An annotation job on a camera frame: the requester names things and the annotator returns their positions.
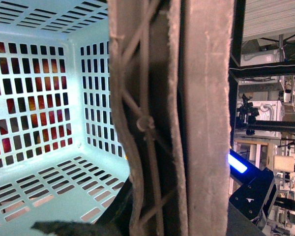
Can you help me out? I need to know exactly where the grey basket handle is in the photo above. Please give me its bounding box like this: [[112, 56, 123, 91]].
[[108, 0, 235, 236]]

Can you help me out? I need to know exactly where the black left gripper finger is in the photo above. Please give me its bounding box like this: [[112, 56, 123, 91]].
[[30, 221, 118, 236]]

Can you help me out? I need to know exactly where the light blue plastic basket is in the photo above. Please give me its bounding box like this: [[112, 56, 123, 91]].
[[0, 0, 129, 236]]

